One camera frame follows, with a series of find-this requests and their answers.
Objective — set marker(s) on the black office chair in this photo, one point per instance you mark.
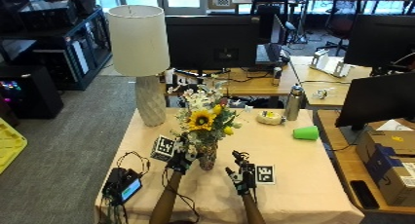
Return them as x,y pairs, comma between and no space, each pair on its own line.
344,18

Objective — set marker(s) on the black device with screen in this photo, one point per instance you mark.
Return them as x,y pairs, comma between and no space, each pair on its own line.
123,186

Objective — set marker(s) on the large black computer monitor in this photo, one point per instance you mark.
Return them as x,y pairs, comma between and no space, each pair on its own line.
381,42

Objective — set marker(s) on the patterned flower vase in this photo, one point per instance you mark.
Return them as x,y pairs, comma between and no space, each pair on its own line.
208,157

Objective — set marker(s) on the green plastic cup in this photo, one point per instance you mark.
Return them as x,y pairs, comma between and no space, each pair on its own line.
307,133

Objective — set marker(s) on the beige tablecloth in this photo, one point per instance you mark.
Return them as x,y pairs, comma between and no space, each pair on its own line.
225,172

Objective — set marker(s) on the white marker cube glove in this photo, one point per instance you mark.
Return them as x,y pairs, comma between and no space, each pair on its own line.
265,174
163,148

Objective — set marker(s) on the open laptop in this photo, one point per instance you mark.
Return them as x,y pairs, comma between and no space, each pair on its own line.
272,44

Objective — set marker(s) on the black equipment rack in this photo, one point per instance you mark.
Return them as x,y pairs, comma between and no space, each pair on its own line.
64,45

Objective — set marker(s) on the white marker cube right glove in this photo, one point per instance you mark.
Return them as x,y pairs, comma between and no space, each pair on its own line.
265,174

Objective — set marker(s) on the cardboard box with blue tape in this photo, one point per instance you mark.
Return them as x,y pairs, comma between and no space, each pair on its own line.
389,165

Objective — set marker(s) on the black angled monitor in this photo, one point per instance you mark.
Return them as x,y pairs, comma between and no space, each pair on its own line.
376,100

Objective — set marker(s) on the white table lamp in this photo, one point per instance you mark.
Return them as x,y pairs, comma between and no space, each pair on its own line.
142,55

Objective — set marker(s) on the white metal stand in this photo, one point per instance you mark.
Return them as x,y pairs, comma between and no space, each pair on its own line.
331,64

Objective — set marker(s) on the wooden desk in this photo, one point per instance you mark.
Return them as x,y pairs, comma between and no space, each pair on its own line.
264,81

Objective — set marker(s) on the white marker cube left glove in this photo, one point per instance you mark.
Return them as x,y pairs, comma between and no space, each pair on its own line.
163,148

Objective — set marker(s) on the black smartphone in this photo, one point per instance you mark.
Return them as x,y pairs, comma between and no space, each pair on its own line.
365,194

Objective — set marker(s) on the sunflower bouquet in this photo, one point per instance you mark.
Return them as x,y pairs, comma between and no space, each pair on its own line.
207,113

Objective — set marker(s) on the black computer tower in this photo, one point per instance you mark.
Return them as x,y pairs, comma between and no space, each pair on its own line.
31,91

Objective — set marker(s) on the clear plastic wrapper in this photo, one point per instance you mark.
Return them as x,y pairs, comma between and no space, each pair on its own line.
324,93

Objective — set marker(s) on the silver water bottle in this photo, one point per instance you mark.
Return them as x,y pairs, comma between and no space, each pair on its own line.
295,102

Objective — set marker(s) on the calibration marker board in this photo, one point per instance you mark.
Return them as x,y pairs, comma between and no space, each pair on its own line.
223,0

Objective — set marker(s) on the person's right hand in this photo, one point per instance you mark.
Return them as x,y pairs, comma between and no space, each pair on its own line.
244,178

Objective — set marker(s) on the small grey can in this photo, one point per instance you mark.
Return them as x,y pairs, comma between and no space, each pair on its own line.
277,76

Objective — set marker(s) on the yellow plastic tray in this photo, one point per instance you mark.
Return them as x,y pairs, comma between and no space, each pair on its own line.
10,145

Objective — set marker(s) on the person's left hand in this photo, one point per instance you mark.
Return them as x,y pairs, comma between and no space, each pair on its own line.
182,159

